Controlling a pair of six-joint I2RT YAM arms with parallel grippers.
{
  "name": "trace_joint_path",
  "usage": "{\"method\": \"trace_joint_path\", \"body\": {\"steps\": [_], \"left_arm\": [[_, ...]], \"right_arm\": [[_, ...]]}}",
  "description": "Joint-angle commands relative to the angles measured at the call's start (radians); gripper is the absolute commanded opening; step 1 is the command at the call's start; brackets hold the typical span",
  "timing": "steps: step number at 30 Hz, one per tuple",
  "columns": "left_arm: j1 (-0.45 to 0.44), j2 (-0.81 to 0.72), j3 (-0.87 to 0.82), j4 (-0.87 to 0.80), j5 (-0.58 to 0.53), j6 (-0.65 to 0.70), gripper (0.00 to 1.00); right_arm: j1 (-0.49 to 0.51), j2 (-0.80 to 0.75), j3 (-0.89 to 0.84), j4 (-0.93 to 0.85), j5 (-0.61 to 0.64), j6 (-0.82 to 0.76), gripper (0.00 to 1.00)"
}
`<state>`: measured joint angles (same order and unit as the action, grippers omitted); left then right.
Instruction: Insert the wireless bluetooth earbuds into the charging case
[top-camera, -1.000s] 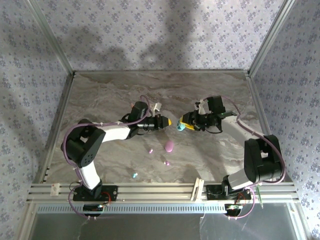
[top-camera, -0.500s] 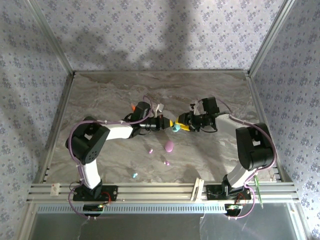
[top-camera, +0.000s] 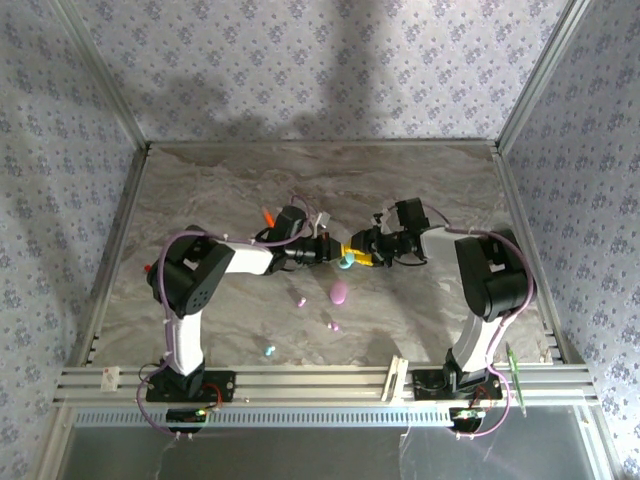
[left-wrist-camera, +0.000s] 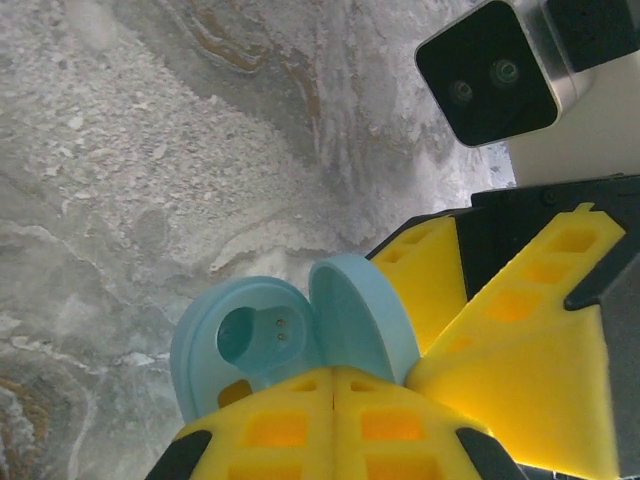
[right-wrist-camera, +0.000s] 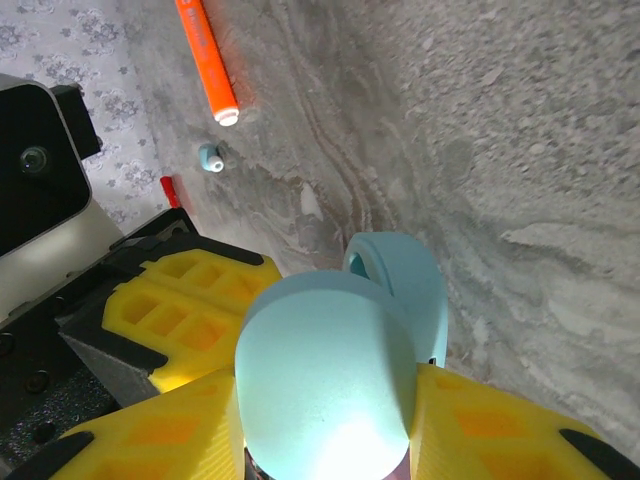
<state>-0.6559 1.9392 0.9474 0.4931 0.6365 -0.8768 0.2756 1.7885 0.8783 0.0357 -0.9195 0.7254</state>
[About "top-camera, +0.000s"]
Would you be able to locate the blue earbud charging case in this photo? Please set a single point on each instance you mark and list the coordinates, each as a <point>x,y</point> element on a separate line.
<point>345,261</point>

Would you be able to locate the purple earbud charging case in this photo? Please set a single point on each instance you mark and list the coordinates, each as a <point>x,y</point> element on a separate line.
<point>339,293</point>

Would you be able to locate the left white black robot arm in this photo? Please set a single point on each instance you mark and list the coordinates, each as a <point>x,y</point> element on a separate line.
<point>182,340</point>

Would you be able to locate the orange marker pen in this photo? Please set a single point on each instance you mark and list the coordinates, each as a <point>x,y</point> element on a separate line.
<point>269,217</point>

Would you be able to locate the white clip block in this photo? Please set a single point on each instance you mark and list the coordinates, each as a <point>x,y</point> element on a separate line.
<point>395,378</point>

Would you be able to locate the green pen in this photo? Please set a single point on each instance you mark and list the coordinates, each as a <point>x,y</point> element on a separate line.
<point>515,380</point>

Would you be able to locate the right black controller box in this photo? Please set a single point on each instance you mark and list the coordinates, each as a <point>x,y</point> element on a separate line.
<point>467,416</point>

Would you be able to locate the black controller box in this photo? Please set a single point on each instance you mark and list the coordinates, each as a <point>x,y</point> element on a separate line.
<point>186,416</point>
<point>467,416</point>

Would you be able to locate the grey metal panel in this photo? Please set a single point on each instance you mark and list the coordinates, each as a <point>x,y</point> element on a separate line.
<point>325,455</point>

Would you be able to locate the left black controller box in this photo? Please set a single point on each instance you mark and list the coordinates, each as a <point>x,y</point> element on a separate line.
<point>186,416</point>

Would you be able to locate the white label sticker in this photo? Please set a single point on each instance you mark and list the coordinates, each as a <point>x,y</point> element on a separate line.
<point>109,378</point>

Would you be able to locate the right white camera bracket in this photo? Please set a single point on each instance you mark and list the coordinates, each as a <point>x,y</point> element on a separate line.
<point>384,220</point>

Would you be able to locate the white camera bracket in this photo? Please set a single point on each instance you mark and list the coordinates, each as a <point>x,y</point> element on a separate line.
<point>320,222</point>
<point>384,220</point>

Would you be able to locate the left white camera bracket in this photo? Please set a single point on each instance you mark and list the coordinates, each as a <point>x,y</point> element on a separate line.
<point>320,222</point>

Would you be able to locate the aluminium table end rail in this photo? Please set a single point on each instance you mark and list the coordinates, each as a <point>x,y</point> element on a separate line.
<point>325,143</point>

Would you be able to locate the aluminium table side rail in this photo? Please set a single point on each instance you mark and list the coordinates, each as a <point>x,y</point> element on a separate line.
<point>526,250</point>
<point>114,250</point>

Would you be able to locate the aluminium mounting rail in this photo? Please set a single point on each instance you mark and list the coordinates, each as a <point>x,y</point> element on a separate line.
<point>310,385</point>

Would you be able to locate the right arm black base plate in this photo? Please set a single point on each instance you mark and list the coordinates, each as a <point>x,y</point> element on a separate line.
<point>425,385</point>

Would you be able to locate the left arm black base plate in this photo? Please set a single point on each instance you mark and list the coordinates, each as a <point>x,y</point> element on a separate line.
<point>222,385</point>

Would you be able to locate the aluminium frame post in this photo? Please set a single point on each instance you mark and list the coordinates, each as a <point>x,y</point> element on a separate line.
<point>104,75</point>
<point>541,75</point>

